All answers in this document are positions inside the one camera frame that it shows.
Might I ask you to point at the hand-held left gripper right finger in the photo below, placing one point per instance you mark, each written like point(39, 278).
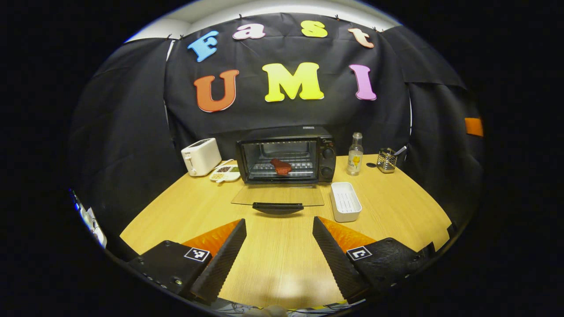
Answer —
point(339, 264)

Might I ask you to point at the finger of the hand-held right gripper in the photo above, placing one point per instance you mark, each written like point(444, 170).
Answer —
point(473, 127)

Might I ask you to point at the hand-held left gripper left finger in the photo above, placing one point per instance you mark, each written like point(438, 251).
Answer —
point(220, 264)

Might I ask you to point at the black electric oven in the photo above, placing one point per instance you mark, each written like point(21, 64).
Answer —
point(328, 163)

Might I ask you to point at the brown meat piece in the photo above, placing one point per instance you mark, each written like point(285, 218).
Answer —
point(281, 167)

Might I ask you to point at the white rectangular container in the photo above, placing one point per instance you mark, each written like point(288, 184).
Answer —
point(346, 202)

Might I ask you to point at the metal spoon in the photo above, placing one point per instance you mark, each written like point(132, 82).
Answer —
point(401, 150)

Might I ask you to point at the white divided seasoning dish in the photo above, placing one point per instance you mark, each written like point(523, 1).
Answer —
point(224, 174)

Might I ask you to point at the clear glass bottle yellow label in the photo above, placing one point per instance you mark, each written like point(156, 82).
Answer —
point(354, 160)

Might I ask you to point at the white toaster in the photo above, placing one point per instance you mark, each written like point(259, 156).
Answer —
point(200, 158)

